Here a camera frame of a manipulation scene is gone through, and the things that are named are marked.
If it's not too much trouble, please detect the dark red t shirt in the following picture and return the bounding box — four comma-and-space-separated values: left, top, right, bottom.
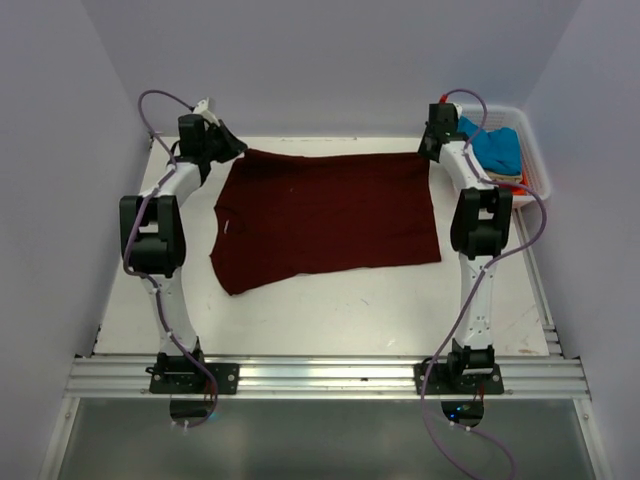
210, 149, 441, 295

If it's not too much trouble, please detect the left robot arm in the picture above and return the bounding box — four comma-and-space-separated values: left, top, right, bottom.
119, 112, 247, 395

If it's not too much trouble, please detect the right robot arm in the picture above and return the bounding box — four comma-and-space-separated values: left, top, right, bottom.
417, 98, 513, 395

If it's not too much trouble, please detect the white plastic basket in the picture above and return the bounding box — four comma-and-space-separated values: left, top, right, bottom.
460, 104, 551, 208

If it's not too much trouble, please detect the blue t shirt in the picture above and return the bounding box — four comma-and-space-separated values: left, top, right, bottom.
471, 127, 522, 177

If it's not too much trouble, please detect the cream t shirt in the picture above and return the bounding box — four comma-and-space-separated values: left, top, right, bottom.
484, 170, 524, 188

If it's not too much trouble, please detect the orange red t shirt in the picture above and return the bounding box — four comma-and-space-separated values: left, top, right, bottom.
498, 175, 529, 196

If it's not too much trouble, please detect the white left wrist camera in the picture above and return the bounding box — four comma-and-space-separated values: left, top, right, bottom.
192, 97, 220, 126

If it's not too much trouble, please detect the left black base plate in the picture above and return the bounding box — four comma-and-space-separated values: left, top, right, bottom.
145, 360, 240, 395

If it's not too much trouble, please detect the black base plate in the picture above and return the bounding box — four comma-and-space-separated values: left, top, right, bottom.
413, 357, 505, 395
145, 360, 240, 395

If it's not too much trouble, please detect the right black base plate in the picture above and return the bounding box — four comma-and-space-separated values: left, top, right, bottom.
413, 357, 505, 395

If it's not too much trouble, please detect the aluminium mounting rail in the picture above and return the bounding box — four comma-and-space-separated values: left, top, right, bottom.
64, 355, 590, 400

